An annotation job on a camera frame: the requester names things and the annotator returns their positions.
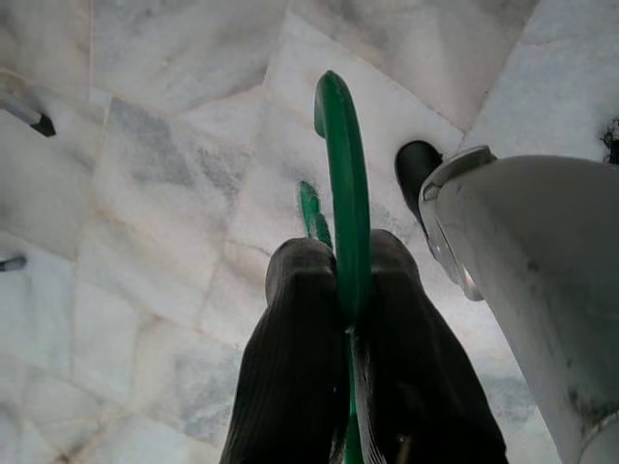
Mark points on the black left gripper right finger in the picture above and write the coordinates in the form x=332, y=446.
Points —
x=416, y=386

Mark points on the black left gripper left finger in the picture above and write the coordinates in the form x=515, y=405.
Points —
x=290, y=362

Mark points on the green plastic hanger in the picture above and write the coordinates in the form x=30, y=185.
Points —
x=350, y=193

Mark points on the black robot left foot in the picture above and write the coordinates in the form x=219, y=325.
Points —
x=416, y=169

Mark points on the silver metal clothes rack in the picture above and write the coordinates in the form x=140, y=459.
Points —
x=29, y=116

